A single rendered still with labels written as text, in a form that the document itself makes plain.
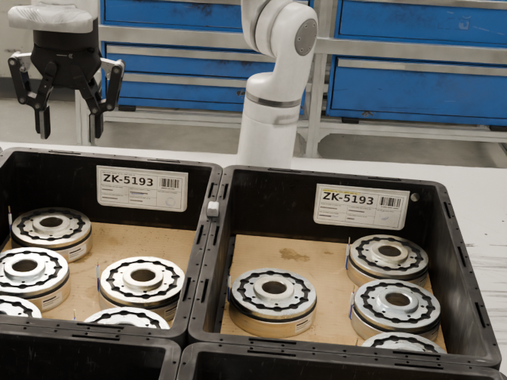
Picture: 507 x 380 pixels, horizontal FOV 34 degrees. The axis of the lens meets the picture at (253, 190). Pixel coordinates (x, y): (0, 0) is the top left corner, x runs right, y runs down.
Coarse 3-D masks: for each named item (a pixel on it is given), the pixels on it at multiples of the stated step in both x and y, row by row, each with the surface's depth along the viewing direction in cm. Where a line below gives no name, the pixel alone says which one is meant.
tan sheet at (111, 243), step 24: (96, 240) 113; (120, 240) 114; (144, 240) 114; (168, 240) 114; (192, 240) 115; (72, 264) 108; (96, 264) 108; (72, 288) 103; (96, 288) 103; (48, 312) 98; (72, 312) 98; (96, 312) 98
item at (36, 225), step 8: (40, 216) 111; (48, 216) 111; (56, 216) 111; (64, 216) 111; (32, 224) 109; (40, 224) 110; (64, 224) 109; (40, 232) 108; (48, 232) 108; (56, 232) 108
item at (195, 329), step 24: (240, 168) 113; (264, 168) 113; (216, 216) 100; (216, 240) 98; (456, 240) 99; (216, 264) 91; (192, 312) 82; (480, 312) 86; (192, 336) 79; (216, 336) 79; (240, 336) 79; (480, 336) 82; (432, 360) 78; (456, 360) 78; (480, 360) 78
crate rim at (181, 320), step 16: (0, 160) 111; (96, 160) 114; (112, 160) 113; (128, 160) 113; (144, 160) 113; (160, 160) 114; (176, 160) 114; (208, 192) 106; (208, 224) 99; (192, 256) 92; (192, 272) 89; (192, 288) 86; (192, 304) 84; (0, 320) 79; (16, 320) 79; (32, 320) 80; (48, 320) 80; (64, 320) 80; (176, 320) 81; (144, 336) 79; (160, 336) 79; (176, 336) 79
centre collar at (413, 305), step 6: (390, 288) 100; (396, 288) 100; (378, 294) 99; (384, 294) 99; (390, 294) 100; (396, 294) 100; (402, 294) 100; (408, 294) 99; (378, 300) 98; (384, 300) 98; (408, 300) 99; (414, 300) 98; (384, 306) 97; (390, 306) 97; (396, 306) 97; (402, 306) 97; (408, 306) 97; (414, 306) 97; (396, 312) 96; (402, 312) 96; (408, 312) 97
